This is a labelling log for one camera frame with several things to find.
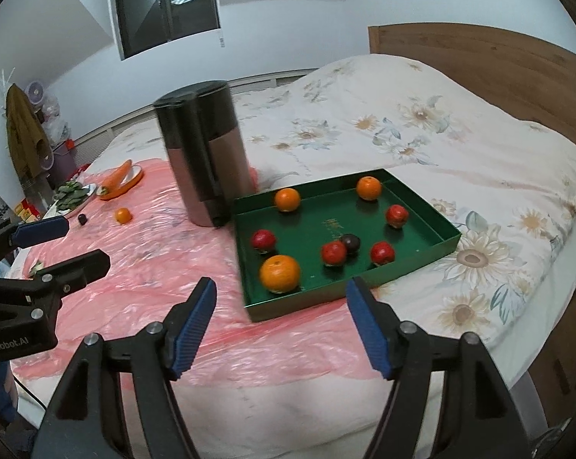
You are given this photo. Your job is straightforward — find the dark plum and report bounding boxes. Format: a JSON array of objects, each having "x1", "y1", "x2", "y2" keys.
[
  {"x1": 340, "y1": 233, "x2": 361, "y2": 254},
  {"x1": 77, "y1": 213, "x2": 88, "y2": 226}
]

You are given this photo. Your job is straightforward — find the large orange group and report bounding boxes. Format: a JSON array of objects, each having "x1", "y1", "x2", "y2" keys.
[{"x1": 259, "y1": 255, "x2": 301, "y2": 294}]

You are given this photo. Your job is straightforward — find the small orange group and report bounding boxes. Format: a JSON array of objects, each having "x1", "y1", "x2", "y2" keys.
[{"x1": 355, "y1": 176, "x2": 382, "y2": 201}]

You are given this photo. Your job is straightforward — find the red apple group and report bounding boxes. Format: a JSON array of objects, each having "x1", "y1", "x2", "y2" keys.
[{"x1": 384, "y1": 204, "x2": 409, "y2": 229}]

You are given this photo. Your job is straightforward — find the green leaf piece upper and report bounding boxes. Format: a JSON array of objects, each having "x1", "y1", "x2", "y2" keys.
[{"x1": 29, "y1": 261, "x2": 44, "y2": 278}]

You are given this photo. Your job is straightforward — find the red snack packages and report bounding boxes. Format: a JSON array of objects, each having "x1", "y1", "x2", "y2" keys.
[{"x1": 14, "y1": 198, "x2": 40, "y2": 223}]

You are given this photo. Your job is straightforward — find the white plate blue rim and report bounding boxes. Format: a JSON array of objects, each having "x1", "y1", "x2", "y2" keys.
[{"x1": 44, "y1": 180, "x2": 97, "y2": 219}]

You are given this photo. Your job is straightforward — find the pile of green leaves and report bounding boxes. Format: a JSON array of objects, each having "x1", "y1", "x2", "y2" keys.
[{"x1": 54, "y1": 180, "x2": 89, "y2": 212}]

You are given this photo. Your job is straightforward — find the purple bin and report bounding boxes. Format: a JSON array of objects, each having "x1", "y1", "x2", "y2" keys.
[{"x1": 49, "y1": 142, "x2": 77, "y2": 187}]

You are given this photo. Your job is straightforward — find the pink plastic sheet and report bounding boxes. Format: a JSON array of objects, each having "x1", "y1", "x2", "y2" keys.
[{"x1": 12, "y1": 159, "x2": 375, "y2": 386}]

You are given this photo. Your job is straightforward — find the olive jacket on rack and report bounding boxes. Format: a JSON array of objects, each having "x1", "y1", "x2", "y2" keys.
[{"x1": 6, "y1": 84, "x2": 52, "y2": 181}]

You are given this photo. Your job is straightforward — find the orange carrot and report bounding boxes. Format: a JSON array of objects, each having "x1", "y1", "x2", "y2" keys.
[{"x1": 97, "y1": 160, "x2": 132, "y2": 196}]

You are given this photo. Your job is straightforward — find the stacked plastic bags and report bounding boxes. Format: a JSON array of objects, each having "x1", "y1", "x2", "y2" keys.
[{"x1": 41, "y1": 95, "x2": 70, "y2": 147}]

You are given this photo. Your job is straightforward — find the orange rimmed white dish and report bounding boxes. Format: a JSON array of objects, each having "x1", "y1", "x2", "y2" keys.
[{"x1": 97, "y1": 165, "x2": 144, "y2": 201}]

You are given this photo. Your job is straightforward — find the small white fan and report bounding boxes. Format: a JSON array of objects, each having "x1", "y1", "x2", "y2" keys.
[{"x1": 24, "y1": 80, "x2": 45, "y2": 107}]

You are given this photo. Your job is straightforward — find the white coat rack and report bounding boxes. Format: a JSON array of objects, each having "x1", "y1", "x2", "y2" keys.
[{"x1": 0, "y1": 67, "x2": 15, "y2": 117}]

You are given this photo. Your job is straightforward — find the black and copper appliance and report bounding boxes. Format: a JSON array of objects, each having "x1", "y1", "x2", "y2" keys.
[{"x1": 153, "y1": 80, "x2": 255, "y2": 228}]

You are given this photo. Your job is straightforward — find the green shallow box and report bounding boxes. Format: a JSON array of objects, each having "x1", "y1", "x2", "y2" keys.
[{"x1": 232, "y1": 169, "x2": 460, "y2": 322}]

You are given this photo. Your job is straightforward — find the dark window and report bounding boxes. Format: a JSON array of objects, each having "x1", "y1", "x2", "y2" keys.
[{"x1": 114, "y1": 0, "x2": 221, "y2": 59}]

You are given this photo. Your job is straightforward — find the wooden headboard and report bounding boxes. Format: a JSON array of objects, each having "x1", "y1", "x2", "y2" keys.
[{"x1": 368, "y1": 23, "x2": 576, "y2": 434}]

